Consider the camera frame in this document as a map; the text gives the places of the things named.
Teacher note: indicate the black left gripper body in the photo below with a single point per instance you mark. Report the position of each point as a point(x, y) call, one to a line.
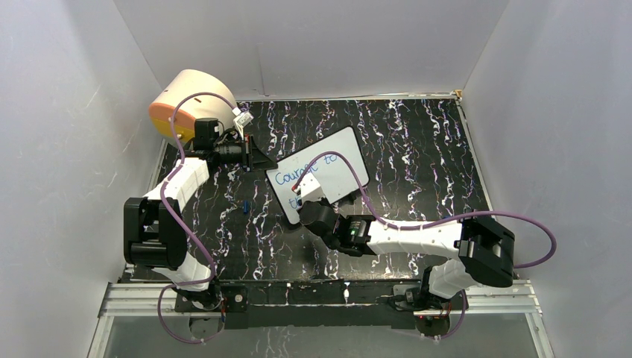
point(232, 154)

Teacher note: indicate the small black-framed whiteboard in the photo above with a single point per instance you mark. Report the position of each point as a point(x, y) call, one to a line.
point(336, 161)

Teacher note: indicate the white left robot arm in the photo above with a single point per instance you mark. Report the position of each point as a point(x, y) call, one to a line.
point(154, 236)

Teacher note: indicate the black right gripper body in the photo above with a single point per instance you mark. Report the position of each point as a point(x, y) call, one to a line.
point(330, 244)

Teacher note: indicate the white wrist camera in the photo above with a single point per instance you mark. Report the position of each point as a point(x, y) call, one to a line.
point(241, 120)
point(308, 189)

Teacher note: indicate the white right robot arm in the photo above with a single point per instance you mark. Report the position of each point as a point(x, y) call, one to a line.
point(478, 249)

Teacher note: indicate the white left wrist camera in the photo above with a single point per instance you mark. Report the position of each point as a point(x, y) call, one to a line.
point(241, 120)

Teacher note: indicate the beige and orange cylinder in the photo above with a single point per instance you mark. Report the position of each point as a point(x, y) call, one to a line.
point(198, 95)

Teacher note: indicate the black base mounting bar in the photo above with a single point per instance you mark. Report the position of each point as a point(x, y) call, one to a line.
point(394, 303)

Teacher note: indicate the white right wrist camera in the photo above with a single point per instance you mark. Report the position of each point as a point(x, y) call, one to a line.
point(308, 189)

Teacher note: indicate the aluminium frame rail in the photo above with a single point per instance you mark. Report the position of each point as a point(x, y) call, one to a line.
point(141, 299)

